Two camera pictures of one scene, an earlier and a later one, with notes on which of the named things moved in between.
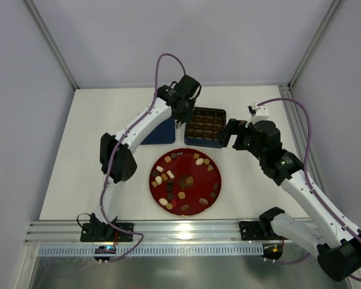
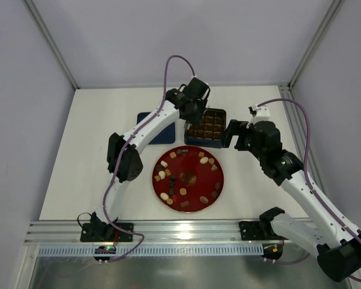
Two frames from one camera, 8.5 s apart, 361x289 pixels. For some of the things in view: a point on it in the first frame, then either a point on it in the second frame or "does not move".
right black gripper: [240, 137] does not move
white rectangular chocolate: [170, 174] -> [163, 164]
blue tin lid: [164, 133] does not move
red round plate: [185, 182] does not move
